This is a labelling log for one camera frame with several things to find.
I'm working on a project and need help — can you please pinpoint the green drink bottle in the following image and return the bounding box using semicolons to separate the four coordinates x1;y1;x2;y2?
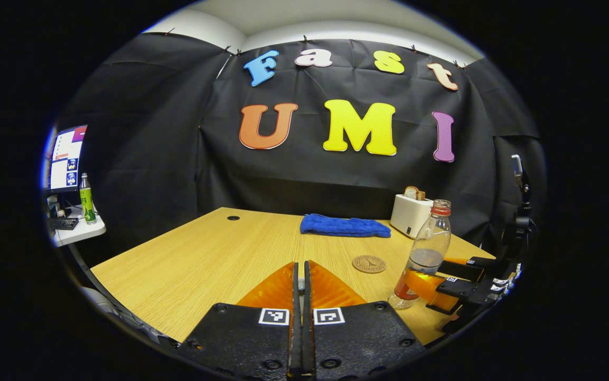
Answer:
79;173;97;224

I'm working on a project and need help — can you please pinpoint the white side table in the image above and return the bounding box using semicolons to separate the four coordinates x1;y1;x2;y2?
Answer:
50;206;107;248

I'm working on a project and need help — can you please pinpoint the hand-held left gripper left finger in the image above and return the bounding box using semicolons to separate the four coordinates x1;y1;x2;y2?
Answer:
176;261;303;381

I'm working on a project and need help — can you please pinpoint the round wooden coaster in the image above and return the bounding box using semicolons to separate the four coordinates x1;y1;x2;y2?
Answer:
352;255;387;274

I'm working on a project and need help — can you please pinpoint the white toaster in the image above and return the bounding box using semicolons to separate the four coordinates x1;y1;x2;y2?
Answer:
390;194;434;239

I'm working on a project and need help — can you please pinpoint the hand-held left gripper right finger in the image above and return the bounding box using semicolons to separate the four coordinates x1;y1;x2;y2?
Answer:
302;259;426;381

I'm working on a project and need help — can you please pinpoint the clear plastic water bottle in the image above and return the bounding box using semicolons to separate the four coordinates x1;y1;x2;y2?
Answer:
389;199;452;310

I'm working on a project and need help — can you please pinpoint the blue towel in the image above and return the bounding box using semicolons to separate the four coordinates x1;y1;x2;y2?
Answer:
300;213;392;238

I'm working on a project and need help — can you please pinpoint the computer monitor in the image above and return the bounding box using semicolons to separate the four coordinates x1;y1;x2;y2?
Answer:
45;125;88;192

